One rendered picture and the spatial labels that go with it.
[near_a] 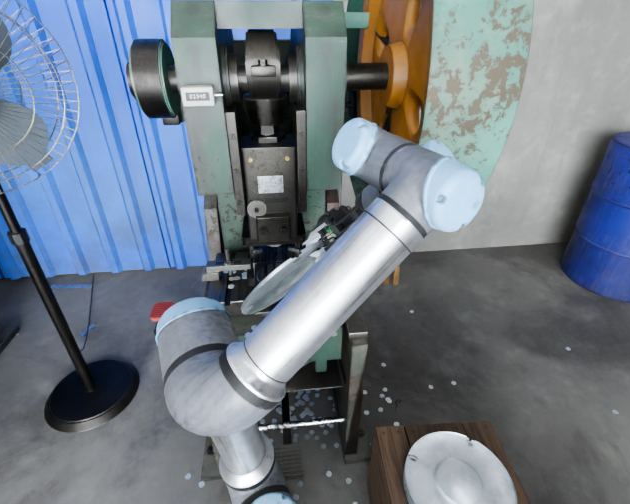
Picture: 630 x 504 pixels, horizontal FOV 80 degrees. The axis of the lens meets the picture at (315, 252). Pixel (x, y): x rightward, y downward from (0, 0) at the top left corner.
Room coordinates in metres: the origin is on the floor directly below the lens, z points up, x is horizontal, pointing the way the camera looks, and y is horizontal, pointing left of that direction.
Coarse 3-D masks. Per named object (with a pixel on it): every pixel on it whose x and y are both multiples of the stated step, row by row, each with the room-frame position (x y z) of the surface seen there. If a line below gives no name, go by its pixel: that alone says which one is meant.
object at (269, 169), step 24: (264, 144) 1.04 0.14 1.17; (288, 144) 1.04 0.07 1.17; (264, 168) 1.01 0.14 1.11; (288, 168) 1.01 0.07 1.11; (264, 192) 1.00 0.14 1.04; (288, 192) 1.01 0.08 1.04; (264, 216) 0.98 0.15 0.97; (288, 216) 0.98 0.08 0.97; (264, 240) 0.97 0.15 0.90; (288, 240) 0.98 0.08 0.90
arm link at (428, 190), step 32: (416, 160) 0.42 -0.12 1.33; (448, 160) 0.41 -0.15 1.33; (384, 192) 0.41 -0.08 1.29; (416, 192) 0.39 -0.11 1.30; (448, 192) 0.36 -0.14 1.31; (480, 192) 0.38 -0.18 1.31; (352, 224) 0.40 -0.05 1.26; (384, 224) 0.37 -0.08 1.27; (416, 224) 0.37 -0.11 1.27; (448, 224) 0.37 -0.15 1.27; (352, 256) 0.36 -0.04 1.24; (384, 256) 0.36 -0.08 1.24; (320, 288) 0.34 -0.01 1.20; (352, 288) 0.34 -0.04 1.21; (288, 320) 0.33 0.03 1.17; (320, 320) 0.33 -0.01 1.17; (224, 352) 0.33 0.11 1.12; (256, 352) 0.31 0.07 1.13; (288, 352) 0.31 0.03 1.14; (192, 384) 0.30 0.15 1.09; (224, 384) 0.29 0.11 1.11; (256, 384) 0.29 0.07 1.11; (192, 416) 0.28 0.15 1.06; (224, 416) 0.27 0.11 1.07; (256, 416) 0.28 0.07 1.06
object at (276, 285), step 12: (288, 264) 0.65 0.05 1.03; (300, 264) 0.71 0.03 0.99; (312, 264) 0.78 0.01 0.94; (276, 276) 0.65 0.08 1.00; (288, 276) 0.73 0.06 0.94; (300, 276) 0.79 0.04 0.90; (264, 288) 0.65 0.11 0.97; (276, 288) 0.73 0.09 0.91; (288, 288) 0.78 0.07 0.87; (252, 300) 0.65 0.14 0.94; (264, 300) 0.71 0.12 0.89; (276, 300) 0.79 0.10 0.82; (252, 312) 0.71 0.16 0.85
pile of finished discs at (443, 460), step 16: (448, 432) 0.68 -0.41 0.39; (416, 448) 0.64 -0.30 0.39; (432, 448) 0.63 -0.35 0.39; (448, 448) 0.63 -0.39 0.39; (464, 448) 0.63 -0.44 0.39; (480, 448) 0.63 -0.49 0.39; (416, 464) 0.59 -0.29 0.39; (432, 464) 0.59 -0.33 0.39; (448, 464) 0.58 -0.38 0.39; (464, 464) 0.58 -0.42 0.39; (480, 464) 0.59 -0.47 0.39; (496, 464) 0.59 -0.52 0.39; (416, 480) 0.54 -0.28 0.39; (432, 480) 0.54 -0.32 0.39; (448, 480) 0.54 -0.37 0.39; (464, 480) 0.54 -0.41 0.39; (480, 480) 0.54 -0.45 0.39; (496, 480) 0.54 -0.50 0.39; (416, 496) 0.50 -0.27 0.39; (432, 496) 0.50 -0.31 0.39; (448, 496) 0.50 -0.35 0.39; (464, 496) 0.50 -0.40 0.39; (480, 496) 0.50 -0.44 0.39; (496, 496) 0.50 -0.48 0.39; (512, 496) 0.50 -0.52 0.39
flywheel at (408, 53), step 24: (384, 0) 1.33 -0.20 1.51; (408, 0) 1.11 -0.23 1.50; (384, 24) 1.31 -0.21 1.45; (408, 24) 1.09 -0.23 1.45; (360, 48) 1.45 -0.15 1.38; (384, 48) 1.16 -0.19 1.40; (408, 48) 1.07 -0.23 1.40; (408, 72) 1.05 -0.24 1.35; (360, 96) 1.41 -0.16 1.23; (384, 96) 1.12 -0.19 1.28; (408, 96) 1.03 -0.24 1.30; (384, 120) 1.25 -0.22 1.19; (408, 120) 1.02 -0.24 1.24
